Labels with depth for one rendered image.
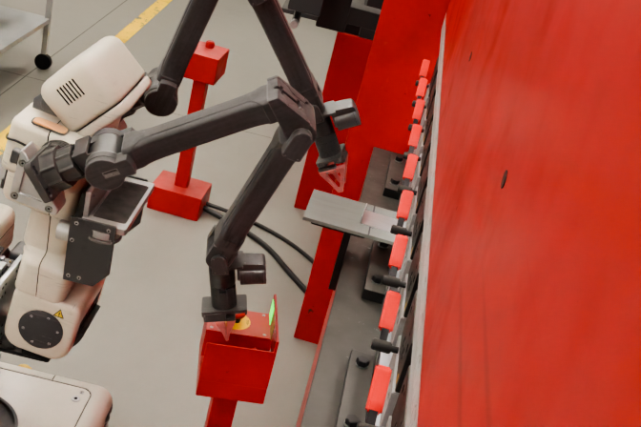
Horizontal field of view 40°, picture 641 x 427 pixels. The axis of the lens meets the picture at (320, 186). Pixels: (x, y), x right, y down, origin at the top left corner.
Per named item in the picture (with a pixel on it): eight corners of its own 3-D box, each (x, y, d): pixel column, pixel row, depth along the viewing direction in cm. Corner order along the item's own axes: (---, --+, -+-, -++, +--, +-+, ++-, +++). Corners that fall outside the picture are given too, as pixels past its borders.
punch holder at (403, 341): (385, 374, 140) (414, 288, 133) (437, 389, 140) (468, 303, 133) (378, 435, 126) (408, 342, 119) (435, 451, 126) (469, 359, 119)
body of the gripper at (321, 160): (346, 149, 228) (338, 123, 225) (341, 164, 219) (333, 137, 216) (322, 154, 230) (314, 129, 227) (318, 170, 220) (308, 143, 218)
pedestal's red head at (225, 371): (199, 343, 221) (212, 283, 214) (261, 353, 224) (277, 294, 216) (195, 395, 203) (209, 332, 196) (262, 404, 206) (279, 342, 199)
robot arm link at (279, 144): (291, 94, 170) (293, 129, 162) (317, 105, 172) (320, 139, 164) (203, 236, 195) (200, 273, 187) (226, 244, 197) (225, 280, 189)
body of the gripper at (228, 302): (247, 316, 197) (245, 289, 194) (201, 319, 196) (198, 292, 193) (247, 300, 203) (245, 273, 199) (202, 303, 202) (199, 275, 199)
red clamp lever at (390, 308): (385, 287, 135) (371, 347, 131) (411, 294, 135) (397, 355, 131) (383, 291, 137) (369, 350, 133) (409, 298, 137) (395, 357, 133)
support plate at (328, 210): (313, 192, 238) (314, 189, 238) (406, 217, 237) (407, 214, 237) (301, 219, 222) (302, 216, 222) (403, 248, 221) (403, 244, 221)
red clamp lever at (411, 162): (407, 151, 190) (397, 190, 186) (425, 155, 190) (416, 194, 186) (405, 154, 192) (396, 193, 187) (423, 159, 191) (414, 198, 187)
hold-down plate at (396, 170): (389, 161, 303) (391, 153, 301) (404, 165, 302) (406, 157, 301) (382, 195, 275) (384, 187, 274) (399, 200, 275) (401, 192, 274)
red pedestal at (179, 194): (159, 191, 434) (187, 30, 399) (208, 204, 433) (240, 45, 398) (146, 207, 415) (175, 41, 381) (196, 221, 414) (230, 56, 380)
